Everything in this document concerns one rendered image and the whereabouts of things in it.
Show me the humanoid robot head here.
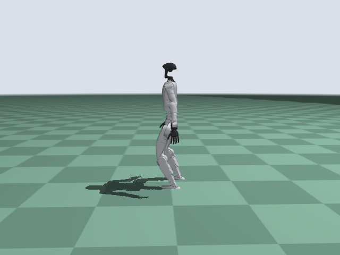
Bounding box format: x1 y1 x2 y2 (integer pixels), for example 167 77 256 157
163 63 176 82

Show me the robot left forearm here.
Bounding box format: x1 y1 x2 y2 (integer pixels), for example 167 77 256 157
169 103 177 127

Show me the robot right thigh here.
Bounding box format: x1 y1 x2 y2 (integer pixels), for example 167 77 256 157
164 135 174 158

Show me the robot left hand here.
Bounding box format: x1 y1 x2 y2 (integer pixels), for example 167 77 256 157
167 123 179 144

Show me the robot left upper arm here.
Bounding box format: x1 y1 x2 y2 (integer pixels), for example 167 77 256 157
165 83 177 108

